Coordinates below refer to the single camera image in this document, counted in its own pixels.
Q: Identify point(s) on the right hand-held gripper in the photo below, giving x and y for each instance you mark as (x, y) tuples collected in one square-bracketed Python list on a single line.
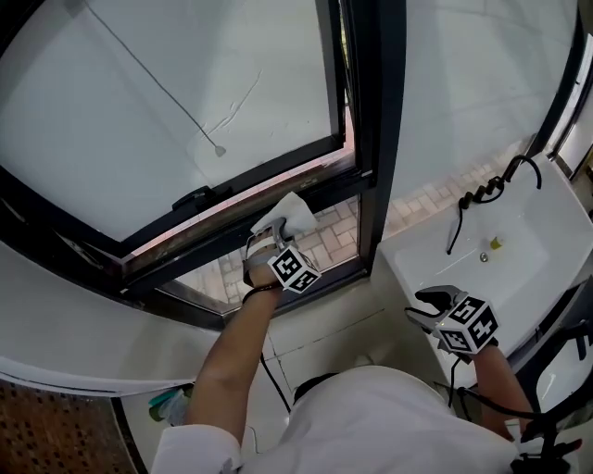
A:
[(468, 326)]

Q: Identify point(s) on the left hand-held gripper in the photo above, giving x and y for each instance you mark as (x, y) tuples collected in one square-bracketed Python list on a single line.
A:
[(294, 270)]

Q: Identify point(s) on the white cleaning cloth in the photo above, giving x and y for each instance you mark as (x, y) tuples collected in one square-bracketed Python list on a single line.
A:
[(292, 213)]

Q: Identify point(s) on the black window frame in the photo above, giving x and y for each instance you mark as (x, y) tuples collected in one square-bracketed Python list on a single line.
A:
[(384, 139)]

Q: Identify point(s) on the person's right forearm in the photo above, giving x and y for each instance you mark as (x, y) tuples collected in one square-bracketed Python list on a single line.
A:
[(500, 389)]

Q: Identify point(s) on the person's left forearm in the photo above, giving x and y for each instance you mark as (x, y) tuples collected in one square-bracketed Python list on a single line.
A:
[(231, 361)]

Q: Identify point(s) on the person's left hand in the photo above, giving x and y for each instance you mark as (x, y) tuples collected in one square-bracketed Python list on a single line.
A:
[(261, 275)]

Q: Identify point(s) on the metal sink drain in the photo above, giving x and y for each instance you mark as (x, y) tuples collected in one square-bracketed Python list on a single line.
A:
[(483, 257)]

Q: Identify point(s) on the small yellow bottle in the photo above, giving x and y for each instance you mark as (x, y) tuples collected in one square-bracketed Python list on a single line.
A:
[(496, 242)]

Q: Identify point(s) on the white sink basin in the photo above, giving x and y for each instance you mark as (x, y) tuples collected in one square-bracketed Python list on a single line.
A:
[(519, 259)]

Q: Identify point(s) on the clear plastic bag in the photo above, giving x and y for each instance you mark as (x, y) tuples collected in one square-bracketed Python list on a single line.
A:
[(178, 407)]

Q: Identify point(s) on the teal roll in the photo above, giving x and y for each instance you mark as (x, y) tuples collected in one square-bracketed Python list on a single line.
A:
[(160, 402)]

